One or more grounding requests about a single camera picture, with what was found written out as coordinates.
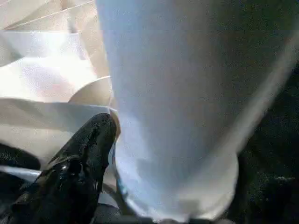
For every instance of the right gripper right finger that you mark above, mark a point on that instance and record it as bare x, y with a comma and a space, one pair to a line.
268, 186

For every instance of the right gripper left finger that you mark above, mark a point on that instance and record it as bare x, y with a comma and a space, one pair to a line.
70, 175

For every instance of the white plastic table top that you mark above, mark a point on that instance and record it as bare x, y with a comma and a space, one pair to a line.
46, 81

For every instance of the white plastic table leg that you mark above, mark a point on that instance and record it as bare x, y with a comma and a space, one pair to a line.
187, 81

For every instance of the black work mat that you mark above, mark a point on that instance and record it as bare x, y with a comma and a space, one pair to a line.
287, 105

